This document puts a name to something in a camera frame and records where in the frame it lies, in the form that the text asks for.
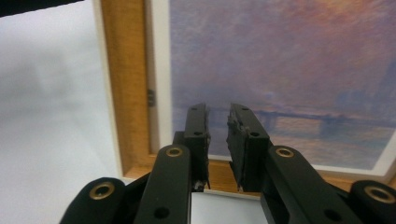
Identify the wooden picture frame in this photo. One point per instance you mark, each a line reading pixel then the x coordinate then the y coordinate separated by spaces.
pixel 127 77

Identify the sunset painting print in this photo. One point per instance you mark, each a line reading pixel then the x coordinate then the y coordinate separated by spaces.
pixel 280 62

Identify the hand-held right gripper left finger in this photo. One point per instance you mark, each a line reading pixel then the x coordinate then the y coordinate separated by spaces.
pixel 197 137

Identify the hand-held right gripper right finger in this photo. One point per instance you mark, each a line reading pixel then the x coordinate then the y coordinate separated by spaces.
pixel 246 140

